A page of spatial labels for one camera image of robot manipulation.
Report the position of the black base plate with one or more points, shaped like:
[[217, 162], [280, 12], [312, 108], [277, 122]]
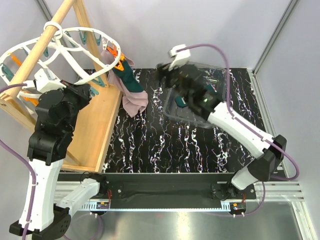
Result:
[[73, 189]]

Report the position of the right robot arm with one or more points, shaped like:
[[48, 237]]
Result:
[[267, 150]]

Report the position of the teal clothespin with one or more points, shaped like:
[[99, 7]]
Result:
[[97, 80]]

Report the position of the pink cloth garment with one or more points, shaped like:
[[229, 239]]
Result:
[[133, 103]]

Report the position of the orange clothespin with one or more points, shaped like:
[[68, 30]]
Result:
[[119, 65], [113, 50]]

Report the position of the wooden drying rack frame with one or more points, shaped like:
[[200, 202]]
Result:
[[8, 99]]

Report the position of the clear plastic bin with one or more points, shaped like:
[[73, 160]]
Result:
[[197, 114]]

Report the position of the green sock with reindeer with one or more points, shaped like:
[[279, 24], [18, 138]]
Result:
[[128, 79]]

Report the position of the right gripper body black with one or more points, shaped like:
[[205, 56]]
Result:
[[171, 77]]

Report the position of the white round clip hanger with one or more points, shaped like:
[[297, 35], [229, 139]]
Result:
[[64, 45]]

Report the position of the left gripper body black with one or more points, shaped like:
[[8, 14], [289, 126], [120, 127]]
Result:
[[79, 98]]

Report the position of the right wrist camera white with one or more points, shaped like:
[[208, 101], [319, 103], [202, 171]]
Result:
[[180, 56]]

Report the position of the aluminium rail frame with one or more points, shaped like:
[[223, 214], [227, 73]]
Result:
[[173, 197]]

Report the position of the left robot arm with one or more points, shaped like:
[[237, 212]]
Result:
[[57, 112]]

